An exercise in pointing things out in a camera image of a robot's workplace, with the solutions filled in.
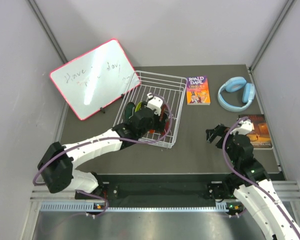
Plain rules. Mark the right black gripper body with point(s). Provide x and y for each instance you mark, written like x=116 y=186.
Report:
x=227 y=145

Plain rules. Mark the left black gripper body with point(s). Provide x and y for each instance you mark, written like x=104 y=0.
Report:
x=154 y=124

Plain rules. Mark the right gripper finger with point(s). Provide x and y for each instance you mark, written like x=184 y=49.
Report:
x=219 y=144
x=218 y=131

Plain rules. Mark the dark green plate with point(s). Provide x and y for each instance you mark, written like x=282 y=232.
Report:
x=129 y=111

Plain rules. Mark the lime green plate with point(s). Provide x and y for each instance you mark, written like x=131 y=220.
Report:
x=140 y=105

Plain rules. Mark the red floral plate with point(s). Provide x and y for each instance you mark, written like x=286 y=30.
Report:
x=164 y=115

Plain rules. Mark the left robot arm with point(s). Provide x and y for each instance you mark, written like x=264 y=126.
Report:
x=59 y=165

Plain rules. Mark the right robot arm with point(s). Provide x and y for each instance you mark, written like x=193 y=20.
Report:
x=250 y=183

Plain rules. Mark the dark cover paperback book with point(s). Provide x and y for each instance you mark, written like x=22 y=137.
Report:
x=260 y=136

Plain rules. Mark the Roald Dahl orange book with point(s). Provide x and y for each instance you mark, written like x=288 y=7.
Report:
x=197 y=91

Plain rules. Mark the pink framed whiteboard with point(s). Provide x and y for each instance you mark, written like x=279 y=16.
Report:
x=96 y=79

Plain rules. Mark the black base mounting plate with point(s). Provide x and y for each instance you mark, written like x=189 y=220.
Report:
x=119 y=186

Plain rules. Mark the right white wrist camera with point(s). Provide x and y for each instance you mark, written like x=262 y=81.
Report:
x=245 y=127

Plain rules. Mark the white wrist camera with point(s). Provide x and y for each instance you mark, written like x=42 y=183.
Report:
x=245 y=127
x=154 y=103

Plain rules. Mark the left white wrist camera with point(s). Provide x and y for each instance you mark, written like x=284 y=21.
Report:
x=154 y=103

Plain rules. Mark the white wire dish rack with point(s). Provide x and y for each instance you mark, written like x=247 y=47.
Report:
x=171 y=88

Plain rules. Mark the grey slotted cable duct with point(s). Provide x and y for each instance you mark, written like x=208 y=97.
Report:
x=64 y=206

